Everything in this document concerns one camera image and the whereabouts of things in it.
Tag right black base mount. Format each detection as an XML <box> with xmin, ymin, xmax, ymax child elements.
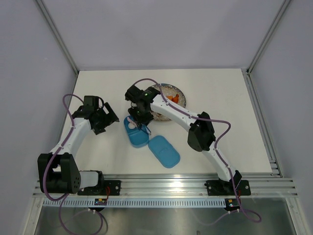
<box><xmin>204</xmin><ymin>180</ymin><xmax>251</xmax><ymax>196</ymax></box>

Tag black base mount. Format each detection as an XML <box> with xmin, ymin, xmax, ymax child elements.
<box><xmin>77</xmin><ymin>180</ymin><xmax>121</xmax><ymax>196</ymax></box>
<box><xmin>204</xmin><ymin>180</ymin><xmax>251</xmax><ymax>196</ymax></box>

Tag right side aluminium rail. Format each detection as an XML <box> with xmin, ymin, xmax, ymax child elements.
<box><xmin>241</xmin><ymin>69</ymin><xmax>284</xmax><ymax>178</ymax></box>

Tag blue lunch box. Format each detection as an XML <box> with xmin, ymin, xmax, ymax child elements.
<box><xmin>123</xmin><ymin>116</ymin><xmax>149</xmax><ymax>148</ymax></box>

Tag white slotted cable duct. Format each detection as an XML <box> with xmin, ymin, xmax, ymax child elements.
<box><xmin>43</xmin><ymin>197</ymin><xmax>227</xmax><ymax>209</ymax></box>

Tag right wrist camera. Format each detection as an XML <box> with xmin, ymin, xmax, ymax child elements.
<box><xmin>125</xmin><ymin>85</ymin><xmax>147</xmax><ymax>103</ymax></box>

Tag aluminium frame post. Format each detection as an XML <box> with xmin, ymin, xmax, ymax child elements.
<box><xmin>246</xmin><ymin>0</ymin><xmax>295</xmax><ymax>74</ymax></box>
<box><xmin>36</xmin><ymin>0</ymin><xmax>79</xmax><ymax>74</ymax></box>

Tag speckled round plate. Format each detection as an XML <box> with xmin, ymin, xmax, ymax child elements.
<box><xmin>152</xmin><ymin>83</ymin><xmax>186</xmax><ymax>121</ymax></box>

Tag aluminium rail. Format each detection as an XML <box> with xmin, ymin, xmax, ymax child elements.
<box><xmin>241</xmin><ymin>69</ymin><xmax>284</xmax><ymax>178</ymax></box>
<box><xmin>33</xmin><ymin>173</ymin><xmax>299</xmax><ymax>198</ymax></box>

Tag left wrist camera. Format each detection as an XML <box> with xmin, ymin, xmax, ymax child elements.
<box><xmin>83</xmin><ymin>95</ymin><xmax>104</xmax><ymax>111</ymax></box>

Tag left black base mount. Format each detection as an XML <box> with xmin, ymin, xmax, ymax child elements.
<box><xmin>77</xmin><ymin>180</ymin><xmax>121</xmax><ymax>196</ymax></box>

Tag blue lunch box lid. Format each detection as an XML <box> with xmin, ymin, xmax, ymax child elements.
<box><xmin>148</xmin><ymin>135</ymin><xmax>180</xmax><ymax>168</ymax></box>

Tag aluminium front rail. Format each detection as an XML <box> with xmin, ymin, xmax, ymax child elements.
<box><xmin>33</xmin><ymin>173</ymin><xmax>299</xmax><ymax>198</ymax></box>

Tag orange chicken drumstick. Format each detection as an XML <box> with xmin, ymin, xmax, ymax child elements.
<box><xmin>167</xmin><ymin>94</ymin><xmax>179</xmax><ymax>103</ymax></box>

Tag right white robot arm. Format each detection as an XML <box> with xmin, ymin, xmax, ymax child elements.
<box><xmin>125</xmin><ymin>85</ymin><xmax>242</xmax><ymax>195</ymax></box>

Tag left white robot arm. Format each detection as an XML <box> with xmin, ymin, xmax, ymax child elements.
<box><xmin>37</xmin><ymin>102</ymin><xmax>119</xmax><ymax>197</ymax></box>

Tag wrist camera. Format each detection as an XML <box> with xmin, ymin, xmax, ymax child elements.
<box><xmin>125</xmin><ymin>85</ymin><xmax>147</xmax><ymax>103</ymax></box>
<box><xmin>83</xmin><ymin>95</ymin><xmax>104</xmax><ymax>111</ymax></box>

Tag pink handled metal tongs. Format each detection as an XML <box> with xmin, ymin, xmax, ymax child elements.
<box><xmin>127</xmin><ymin>117</ymin><xmax>151</xmax><ymax>136</ymax></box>

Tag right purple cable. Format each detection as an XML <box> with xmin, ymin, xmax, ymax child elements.
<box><xmin>132</xmin><ymin>78</ymin><xmax>262</xmax><ymax>225</ymax></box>

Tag right aluminium frame post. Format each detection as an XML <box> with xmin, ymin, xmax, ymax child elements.
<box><xmin>246</xmin><ymin>0</ymin><xmax>295</xmax><ymax>74</ymax></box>

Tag left aluminium frame post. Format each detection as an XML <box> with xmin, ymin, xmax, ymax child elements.
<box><xmin>36</xmin><ymin>0</ymin><xmax>79</xmax><ymax>74</ymax></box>

